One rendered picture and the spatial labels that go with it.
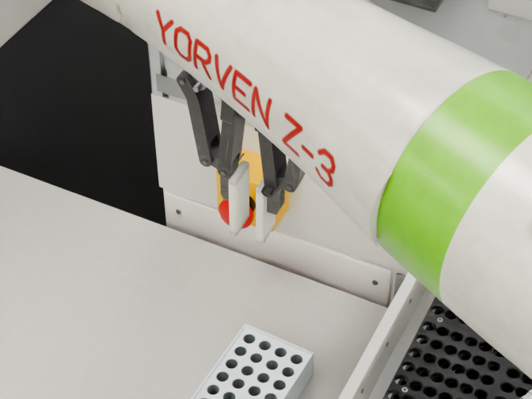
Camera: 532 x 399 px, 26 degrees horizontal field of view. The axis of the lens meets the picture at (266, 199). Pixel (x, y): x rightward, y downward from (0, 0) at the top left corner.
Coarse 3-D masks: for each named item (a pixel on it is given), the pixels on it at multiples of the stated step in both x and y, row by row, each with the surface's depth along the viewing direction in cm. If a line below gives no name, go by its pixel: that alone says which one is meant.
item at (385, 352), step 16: (400, 288) 115; (416, 288) 118; (400, 304) 114; (416, 304) 121; (384, 320) 112; (400, 320) 115; (416, 320) 120; (384, 336) 111; (400, 336) 118; (368, 352) 109; (384, 352) 113; (400, 352) 117; (368, 368) 108; (384, 368) 115; (352, 384) 107; (368, 384) 110; (384, 384) 114
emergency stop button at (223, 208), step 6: (222, 204) 125; (228, 204) 124; (222, 210) 125; (228, 210) 124; (252, 210) 125; (222, 216) 126; (228, 216) 125; (252, 216) 125; (228, 222) 126; (246, 222) 125
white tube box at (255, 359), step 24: (240, 336) 123; (264, 336) 123; (240, 360) 121; (264, 360) 121; (288, 360) 121; (312, 360) 122; (216, 384) 119; (240, 384) 120; (264, 384) 119; (288, 384) 119
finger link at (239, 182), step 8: (240, 168) 103; (248, 168) 104; (232, 176) 103; (240, 176) 103; (248, 176) 105; (232, 184) 103; (240, 184) 104; (248, 184) 106; (232, 192) 103; (240, 192) 104; (248, 192) 106; (232, 200) 104; (240, 200) 105; (248, 200) 107; (232, 208) 105; (240, 208) 106; (248, 208) 108; (232, 216) 105; (240, 216) 106; (248, 216) 109; (232, 224) 106; (240, 224) 107; (232, 232) 107
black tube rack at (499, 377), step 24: (432, 336) 110; (456, 336) 114; (480, 336) 110; (408, 360) 108; (432, 360) 112; (456, 360) 108; (480, 360) 112; (504, 360) 108; (408, 384) 106; (432, 384) 106; (456, 384) 107; (480, 384) 106; (504, 384) 106; (528, 384) 106
